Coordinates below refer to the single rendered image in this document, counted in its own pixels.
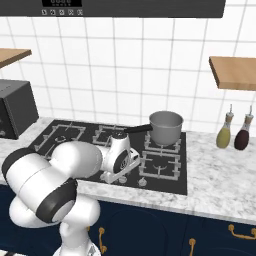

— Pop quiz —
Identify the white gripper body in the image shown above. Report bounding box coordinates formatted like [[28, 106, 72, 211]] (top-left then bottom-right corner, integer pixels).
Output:
[[99, 156, 142, 185]]

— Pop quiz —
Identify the black gas hob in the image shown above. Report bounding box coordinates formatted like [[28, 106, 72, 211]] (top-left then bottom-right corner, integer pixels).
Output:
[[27, 118, 189, 197]]

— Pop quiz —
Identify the navy cupboard door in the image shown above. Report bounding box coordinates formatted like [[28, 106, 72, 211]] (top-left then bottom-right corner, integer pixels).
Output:
[[94, 199, 188, 256], [0, 184, 64, 256]]

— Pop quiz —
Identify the yellow oil bottle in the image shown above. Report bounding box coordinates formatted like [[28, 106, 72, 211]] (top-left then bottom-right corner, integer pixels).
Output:
[[215, 103, 235, 150]]

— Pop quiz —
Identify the black toaster oven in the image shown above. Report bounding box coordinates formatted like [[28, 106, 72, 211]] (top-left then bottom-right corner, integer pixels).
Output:
[[0, 78, 40, 141]]

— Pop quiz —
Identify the dark red vinegar bottle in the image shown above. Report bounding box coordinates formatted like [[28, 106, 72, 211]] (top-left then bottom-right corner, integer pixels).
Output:
[[233, 105, 255, 152]]

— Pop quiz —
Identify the navy drawer front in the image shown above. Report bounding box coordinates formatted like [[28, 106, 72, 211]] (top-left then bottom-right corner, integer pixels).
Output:
[[186, 214, 256, 256]]

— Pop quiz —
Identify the dark range hood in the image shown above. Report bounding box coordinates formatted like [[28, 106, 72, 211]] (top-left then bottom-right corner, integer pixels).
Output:
[[0, 0, 227, 20]]

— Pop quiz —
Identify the grey saucepan with black handle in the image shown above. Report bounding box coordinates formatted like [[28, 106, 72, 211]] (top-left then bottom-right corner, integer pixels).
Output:
[[124, 110, 185, 147]]

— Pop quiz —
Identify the gold cupboard handle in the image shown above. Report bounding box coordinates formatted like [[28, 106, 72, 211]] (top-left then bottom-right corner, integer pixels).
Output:
[[188, 237, 197, 256], [98, 227, 108, 255]]

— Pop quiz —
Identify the gold drawer handle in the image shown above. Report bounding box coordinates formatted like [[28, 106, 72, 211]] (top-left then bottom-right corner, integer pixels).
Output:
[[227, 223, 256, 241]]

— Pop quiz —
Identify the wooden wall shelf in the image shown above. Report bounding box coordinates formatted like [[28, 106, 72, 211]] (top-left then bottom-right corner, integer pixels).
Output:
[[208, 55, 256, 92], [0, 47, 33, 70]]

